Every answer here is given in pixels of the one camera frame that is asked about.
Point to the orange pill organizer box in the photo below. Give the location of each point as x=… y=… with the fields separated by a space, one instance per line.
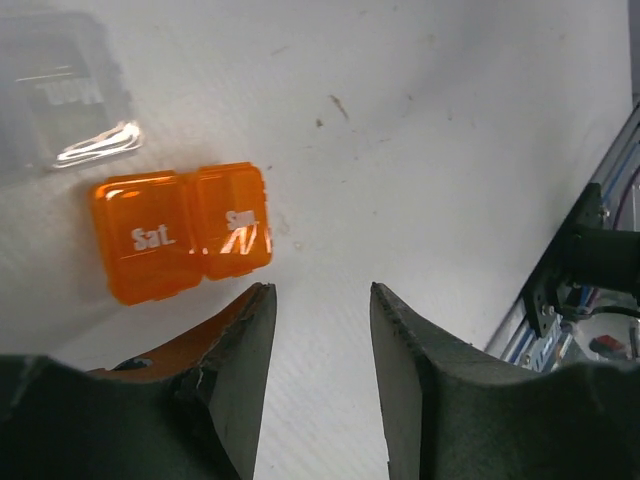
x=163 y=232

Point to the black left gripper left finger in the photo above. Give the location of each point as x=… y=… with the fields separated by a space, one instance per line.
x=188 y=409

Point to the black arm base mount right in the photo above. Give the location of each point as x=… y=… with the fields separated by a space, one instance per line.
x=582 y=253

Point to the aluminium frame rail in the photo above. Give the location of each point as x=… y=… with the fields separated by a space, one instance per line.
x=582 y=298

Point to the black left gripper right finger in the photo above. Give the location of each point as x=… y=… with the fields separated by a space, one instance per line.
x=451 y=411

